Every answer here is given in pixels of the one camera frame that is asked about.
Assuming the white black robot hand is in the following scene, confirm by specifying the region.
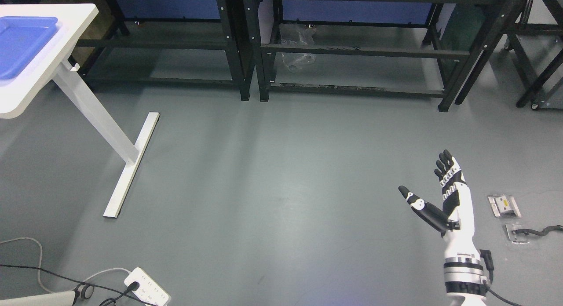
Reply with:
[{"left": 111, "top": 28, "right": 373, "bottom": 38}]
[{"left": 398, "top": 150, "right": 481, "bottom": 264}]

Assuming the black metal right shelf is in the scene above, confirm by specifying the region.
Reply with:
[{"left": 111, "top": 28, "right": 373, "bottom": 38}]
[{"left": 244, "top": 0, "right": 523, "bottom": 112}]

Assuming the black metal shelf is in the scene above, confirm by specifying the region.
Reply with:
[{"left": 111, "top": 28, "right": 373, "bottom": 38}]
[
  {"left": 244, "top": 0, "right": 523, "bottom": 112},
  {"left": 77, "top": 0, "right": 255, "bottom": 100}
]

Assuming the black shelf far right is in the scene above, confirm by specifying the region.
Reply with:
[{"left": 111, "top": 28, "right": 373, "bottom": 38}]
[{"left": 504, "top": 0, "right": 563, "bottom": 110}]

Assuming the black metal left shelf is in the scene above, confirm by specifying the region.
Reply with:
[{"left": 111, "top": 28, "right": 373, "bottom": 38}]
[{"left": 77, "top": 0, "right": 255, "bottom": 100}]

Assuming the blue plastic tray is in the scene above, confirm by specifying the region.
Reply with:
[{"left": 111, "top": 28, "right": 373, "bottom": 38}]
[{"left": 0, "top": 16, "right": 58, "bottom": 81}]

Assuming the clear plastic bag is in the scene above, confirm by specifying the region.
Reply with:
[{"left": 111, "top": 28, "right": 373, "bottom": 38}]
[{"left": 280, "top": 23, "right": 316, "bottom": 73}]

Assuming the white power strip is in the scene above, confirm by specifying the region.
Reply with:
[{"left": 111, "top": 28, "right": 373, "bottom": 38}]
[{"left": 124, "top": 267, "right": 171, "bottom": 306}]

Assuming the white height-adjustable table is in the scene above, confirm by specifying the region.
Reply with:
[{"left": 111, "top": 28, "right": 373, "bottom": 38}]
[{"left": 0, "top": 4, "right": 160, "bottom": 218}]

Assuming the metal bracket with cable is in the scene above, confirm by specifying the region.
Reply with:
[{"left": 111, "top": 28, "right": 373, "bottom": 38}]
[{"left": 505, "top": 223, "right": 563, "bottom": 244}]

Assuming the white power cord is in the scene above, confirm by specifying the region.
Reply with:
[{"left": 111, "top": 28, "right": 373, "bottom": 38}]
[{"left": 0, "top": 237, "right": 132, "bottom": 294}]

